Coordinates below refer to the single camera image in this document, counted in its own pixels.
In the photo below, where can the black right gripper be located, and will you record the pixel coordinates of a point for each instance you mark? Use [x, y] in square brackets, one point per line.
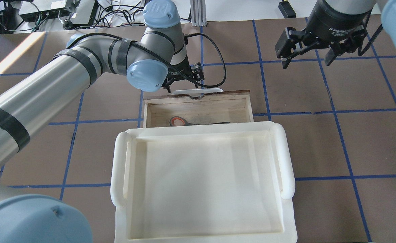
[339, 22]

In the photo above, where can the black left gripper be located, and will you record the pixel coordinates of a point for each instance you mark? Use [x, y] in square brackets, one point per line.
[180, 75]

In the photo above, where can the white drawer handle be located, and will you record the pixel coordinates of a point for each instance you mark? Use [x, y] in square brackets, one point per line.
[196, 92]

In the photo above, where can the grey orange scissors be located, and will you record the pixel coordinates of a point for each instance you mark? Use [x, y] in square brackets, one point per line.
[178, 121]

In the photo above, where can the wooden drawer with brown front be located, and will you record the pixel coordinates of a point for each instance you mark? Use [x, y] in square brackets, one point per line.
[231, 106]

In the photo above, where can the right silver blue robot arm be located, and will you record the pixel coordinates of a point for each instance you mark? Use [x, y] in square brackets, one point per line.
[388, 21]

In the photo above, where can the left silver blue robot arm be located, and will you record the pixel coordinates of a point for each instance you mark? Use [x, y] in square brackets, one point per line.
[31, 104]

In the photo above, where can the white plastic crate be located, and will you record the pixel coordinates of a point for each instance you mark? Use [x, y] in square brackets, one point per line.
[229, 183]

